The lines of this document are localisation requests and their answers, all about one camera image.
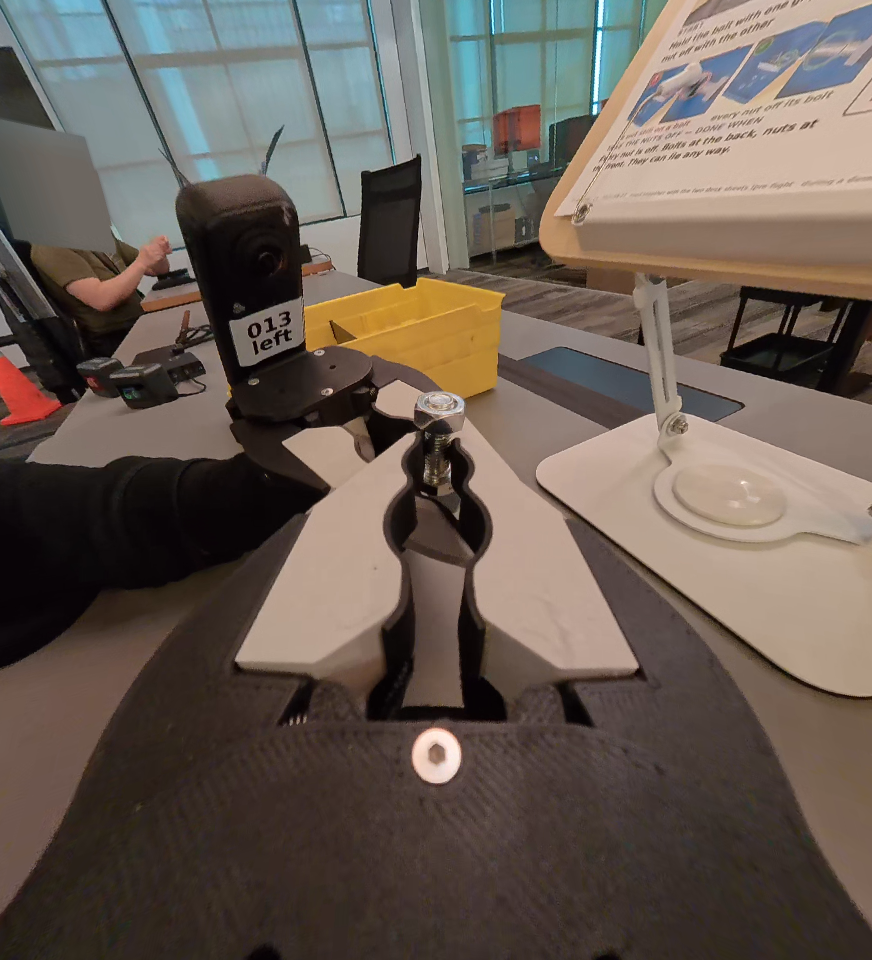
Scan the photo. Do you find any wire page holder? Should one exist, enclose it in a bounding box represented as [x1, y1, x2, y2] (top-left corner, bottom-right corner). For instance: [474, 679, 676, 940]
[571, 62, 707, 226]

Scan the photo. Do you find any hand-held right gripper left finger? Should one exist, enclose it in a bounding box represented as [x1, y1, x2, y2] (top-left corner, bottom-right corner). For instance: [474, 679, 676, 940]
[233, 437, 419, 719]

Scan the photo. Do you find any black office chair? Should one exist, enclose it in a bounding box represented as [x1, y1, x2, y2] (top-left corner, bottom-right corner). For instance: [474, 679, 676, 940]
[357, 155, 423, 290]

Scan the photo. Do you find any wooden-edged desk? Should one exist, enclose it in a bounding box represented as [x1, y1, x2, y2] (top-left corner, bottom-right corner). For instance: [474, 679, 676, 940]
[139, 247, 335, 312]

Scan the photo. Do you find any black hub box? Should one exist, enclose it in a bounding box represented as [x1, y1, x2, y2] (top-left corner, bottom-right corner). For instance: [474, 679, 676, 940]
[132, 345, 208, 384]

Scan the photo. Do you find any yellow plastic bin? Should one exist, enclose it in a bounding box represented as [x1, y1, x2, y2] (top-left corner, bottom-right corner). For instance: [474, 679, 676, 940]
[303, 276, 506, 399]

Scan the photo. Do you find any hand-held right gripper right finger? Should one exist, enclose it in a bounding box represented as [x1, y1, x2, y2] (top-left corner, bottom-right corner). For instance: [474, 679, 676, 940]
[454, 437, 641, 719]

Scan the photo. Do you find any person's left hand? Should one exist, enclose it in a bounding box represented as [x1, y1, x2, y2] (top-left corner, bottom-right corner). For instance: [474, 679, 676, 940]
[172, 452, 330, 562]

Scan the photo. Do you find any printed instruction sheet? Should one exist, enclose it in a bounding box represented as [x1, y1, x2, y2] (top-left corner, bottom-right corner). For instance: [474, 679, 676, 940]
[552, 0, 872, 267]

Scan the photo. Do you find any wooden stand board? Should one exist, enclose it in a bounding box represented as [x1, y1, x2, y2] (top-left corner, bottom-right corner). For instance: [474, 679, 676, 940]
[539, 0, 872, 305]

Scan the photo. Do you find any orange traffic cone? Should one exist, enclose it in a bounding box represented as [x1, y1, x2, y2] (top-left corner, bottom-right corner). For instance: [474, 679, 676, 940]
[0, 311, 62, 427]

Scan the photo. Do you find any orange 3D printer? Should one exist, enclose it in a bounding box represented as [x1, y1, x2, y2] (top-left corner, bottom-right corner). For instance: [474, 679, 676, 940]
[492, 105, 543, 151]

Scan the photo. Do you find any person's left forearm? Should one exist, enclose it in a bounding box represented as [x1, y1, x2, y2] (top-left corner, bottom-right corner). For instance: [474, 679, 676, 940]
[0, 453, 189, 682]

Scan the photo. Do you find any white metal document stand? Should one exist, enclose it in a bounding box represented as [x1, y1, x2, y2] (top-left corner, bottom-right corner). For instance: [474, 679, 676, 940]
[535, 270, 872, 699]

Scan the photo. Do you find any black battery case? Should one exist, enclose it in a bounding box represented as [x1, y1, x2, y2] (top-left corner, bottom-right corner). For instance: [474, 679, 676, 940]
[109, 363, 180, 410]
[77, 357, 128, 399]

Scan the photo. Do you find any silver hex nut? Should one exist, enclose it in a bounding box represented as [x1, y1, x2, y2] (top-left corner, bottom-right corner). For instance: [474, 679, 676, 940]
[412, 391, 468, 436]

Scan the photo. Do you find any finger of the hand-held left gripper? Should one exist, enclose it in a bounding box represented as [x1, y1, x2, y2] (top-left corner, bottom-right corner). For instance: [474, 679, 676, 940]
[372, 381, 427, 440]
[281, 421, 377, 492]

